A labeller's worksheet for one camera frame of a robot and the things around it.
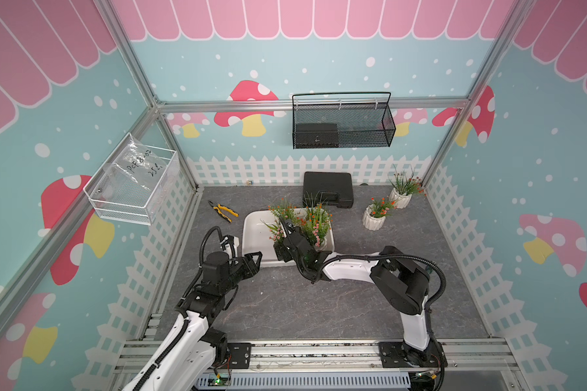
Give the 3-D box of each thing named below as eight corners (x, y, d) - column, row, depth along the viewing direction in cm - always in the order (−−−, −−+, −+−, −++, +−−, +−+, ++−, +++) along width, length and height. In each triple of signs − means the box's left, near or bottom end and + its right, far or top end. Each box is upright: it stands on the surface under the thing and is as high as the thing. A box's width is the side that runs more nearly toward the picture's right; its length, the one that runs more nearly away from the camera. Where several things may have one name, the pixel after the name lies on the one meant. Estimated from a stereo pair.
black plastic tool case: (302, 210, 113) (302, 201, 108) (302, 178, 127) (302, 169, 122) (353, 210, 113) (356, 201, 108) (348, 178, 127) (350, 169, 122)
